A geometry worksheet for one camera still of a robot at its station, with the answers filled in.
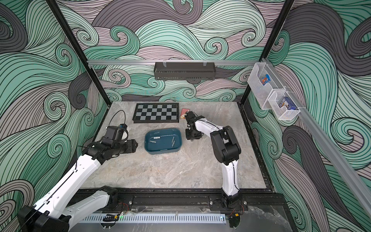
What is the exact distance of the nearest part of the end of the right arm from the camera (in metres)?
0.75

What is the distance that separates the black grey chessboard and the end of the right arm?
0.71 ft

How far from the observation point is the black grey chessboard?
1088mm
